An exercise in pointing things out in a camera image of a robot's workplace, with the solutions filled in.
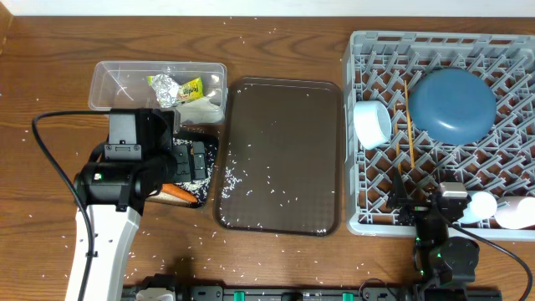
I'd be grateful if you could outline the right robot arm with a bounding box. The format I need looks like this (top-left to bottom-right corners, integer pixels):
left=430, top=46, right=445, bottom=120
left=387, top=171, right=480, bottom=300

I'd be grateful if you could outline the light blue rice bowl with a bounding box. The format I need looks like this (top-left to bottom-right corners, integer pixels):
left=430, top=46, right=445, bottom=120
left=354, top=100, right=392, bottom=150

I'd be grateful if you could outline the orange carrot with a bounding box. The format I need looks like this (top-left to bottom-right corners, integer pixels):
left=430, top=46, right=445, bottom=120
left=161, top=184, right=197, bottom=203

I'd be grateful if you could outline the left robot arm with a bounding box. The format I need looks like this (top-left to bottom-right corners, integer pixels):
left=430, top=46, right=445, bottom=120
left=66, top=109, right=217, bottom=300

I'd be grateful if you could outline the black plastic bin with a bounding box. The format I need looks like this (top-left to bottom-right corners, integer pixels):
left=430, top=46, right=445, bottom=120
left=147, top=130, right=219, bottom=208

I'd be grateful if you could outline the dark brown serving tray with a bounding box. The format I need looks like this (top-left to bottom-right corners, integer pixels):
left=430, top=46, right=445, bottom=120
left=214, top=77, right=344, bottom=237

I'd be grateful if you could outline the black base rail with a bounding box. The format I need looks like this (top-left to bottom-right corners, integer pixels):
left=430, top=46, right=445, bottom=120
left=120, top=273, right=502, bottom=301

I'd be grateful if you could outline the dark blue plate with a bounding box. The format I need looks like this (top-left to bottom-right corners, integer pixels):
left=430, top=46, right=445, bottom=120
left=409, top=69, right=497, bottom=145

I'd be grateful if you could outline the small blue cup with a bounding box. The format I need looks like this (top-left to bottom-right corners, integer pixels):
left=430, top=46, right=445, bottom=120
left=458, top=191, right=497, bottom=224

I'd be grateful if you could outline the grey dishwasher rack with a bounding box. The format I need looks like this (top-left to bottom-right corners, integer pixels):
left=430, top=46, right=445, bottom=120
left=341, top=31, right=534, bottom=237

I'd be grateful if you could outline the pink cup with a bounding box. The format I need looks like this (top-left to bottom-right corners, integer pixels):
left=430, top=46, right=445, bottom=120
left=494, top=196, right=534, bottom=229

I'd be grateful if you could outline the white napkin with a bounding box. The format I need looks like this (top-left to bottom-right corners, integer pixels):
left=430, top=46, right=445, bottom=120
left=176, top=97, right=224, bottom=125

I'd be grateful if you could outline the foil snack wrapper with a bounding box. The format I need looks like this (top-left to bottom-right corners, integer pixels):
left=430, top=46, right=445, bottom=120
left=146, top=74, right=204, bottom=108

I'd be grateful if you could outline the clear plastic bin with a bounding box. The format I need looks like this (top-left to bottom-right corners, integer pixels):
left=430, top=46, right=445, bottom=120
left=89, top=61, right=227, bottom=124

